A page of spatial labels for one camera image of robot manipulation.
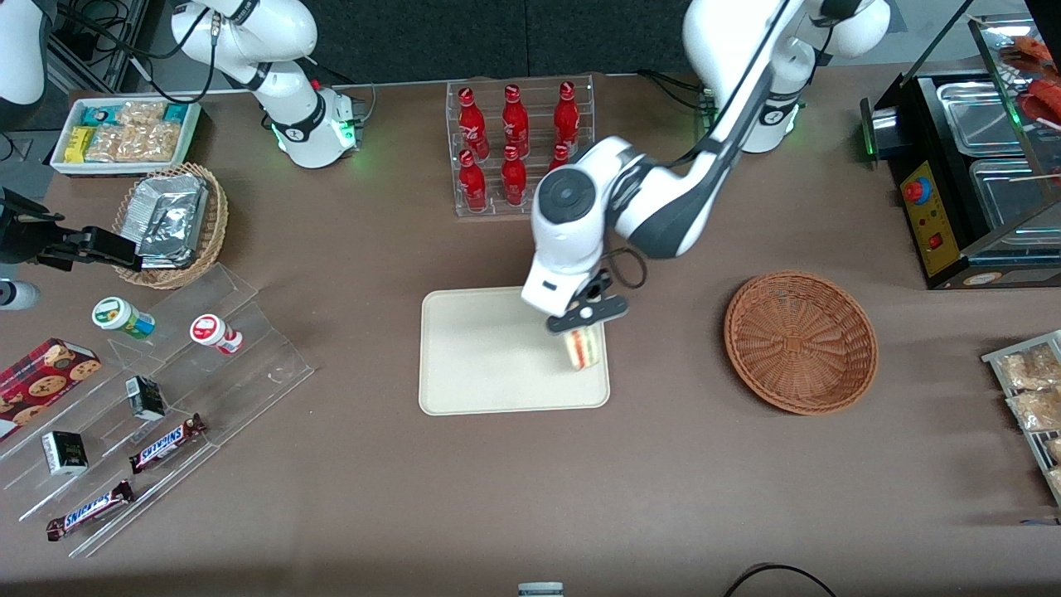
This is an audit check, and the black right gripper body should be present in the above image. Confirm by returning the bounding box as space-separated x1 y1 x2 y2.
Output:
0 187 69 266

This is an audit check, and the triangular sandwich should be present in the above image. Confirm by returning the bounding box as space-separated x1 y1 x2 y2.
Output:
563 325 603 372

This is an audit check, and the light wicker basket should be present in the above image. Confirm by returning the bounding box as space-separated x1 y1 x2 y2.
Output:
112 163 230 290

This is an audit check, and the cream plastic tray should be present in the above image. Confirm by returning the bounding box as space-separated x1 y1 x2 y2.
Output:
419 283 612 416

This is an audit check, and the round brown wicker basket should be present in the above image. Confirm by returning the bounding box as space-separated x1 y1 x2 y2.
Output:
724 270 879 416

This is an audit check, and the grey snack tray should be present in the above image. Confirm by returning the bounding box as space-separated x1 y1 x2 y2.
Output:
981 329 1061 508

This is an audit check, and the silver foil packet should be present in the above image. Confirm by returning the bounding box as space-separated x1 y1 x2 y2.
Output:
135 232 200 269
133 173 210 243

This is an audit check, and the green capped drink bottle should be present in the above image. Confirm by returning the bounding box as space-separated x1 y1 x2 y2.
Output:
91 296 157 342

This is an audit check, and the white snack bin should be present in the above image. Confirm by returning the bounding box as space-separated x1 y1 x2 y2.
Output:
50 97 203 177

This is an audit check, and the yellow snack bar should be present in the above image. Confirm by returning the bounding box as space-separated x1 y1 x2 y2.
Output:
64 125 97 164

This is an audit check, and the clear peanut snack bag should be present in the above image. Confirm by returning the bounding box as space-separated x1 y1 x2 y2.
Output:
116 100 167 130
85 124 182 163

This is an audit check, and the red cookie box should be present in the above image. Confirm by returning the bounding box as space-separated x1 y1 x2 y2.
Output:
0 337 104 442

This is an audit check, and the clear acrylic bottle rack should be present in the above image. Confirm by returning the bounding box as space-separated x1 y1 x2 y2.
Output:
446 73 597 219

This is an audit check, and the red capped drink bottle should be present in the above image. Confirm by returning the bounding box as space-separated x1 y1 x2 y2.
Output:
189 313 245 357

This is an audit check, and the small black carton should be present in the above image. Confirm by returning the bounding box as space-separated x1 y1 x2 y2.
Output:
41 430 90 477
124 375 167 422

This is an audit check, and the clear acrylic stepped display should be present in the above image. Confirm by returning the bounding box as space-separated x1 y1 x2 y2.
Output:
0 263 317 559

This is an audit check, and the snickers chocolate bar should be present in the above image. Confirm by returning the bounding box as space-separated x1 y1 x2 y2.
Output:
128 413 209 475
45 479 136 542

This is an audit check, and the black food warmer cabinet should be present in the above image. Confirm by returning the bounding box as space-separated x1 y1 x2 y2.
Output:
859 12 1061 291

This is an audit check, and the steel warmer pan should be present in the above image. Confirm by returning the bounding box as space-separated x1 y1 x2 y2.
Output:
968 158 1061 235
935 80 1030 156

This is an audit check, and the clear cracker snack bag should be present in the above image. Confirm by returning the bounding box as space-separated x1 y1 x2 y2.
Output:
998 343 1061 391
1005 387 1061 433

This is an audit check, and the orange fried food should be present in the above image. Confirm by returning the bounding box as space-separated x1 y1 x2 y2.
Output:
1001 36 1061 127

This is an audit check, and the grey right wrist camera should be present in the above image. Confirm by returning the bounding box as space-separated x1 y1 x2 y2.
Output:
0 280 41 313

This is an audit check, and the black base cable bundle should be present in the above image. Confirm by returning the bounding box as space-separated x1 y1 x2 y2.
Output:
637 70 705 109

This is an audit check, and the black floor cable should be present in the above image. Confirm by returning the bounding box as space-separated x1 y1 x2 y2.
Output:
722 563 839 597

